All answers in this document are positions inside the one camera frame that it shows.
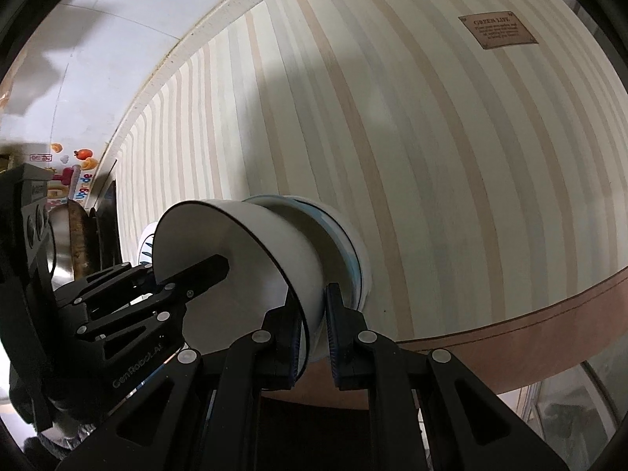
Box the white bowl with purple flower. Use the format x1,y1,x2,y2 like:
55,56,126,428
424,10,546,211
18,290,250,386
304,200,369,311

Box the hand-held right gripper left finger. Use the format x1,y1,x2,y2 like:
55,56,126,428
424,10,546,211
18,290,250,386
56,299,310,471

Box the steel wok lid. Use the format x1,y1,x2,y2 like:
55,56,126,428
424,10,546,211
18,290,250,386
46,201,74,288

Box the steel wok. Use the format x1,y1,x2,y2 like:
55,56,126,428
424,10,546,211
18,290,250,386
66,199,99,280

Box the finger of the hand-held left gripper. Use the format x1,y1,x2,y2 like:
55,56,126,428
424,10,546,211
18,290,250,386
73,255,230,393
54,262,158,316

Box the white bowl with blue flowers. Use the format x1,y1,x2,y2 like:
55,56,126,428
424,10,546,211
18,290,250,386
243,195,359,312

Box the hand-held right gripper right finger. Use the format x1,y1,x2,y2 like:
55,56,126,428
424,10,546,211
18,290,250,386
324,282,570,471

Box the brown tablecloth label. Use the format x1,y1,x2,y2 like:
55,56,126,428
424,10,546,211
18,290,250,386
458,11,539,51

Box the striped cat print tablecloth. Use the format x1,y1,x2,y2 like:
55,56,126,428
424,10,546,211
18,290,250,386
105,0,628,403

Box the colourful wall stickers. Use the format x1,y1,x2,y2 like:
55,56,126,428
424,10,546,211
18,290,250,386
29,142,99,202

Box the plain white bowl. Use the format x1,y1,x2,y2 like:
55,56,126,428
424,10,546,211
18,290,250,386
152,199,327,369

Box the black glass gas stove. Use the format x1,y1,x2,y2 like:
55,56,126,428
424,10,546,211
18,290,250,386
93,177,123,270

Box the blue striped plate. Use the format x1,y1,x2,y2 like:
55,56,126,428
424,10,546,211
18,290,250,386
138,222,160,268

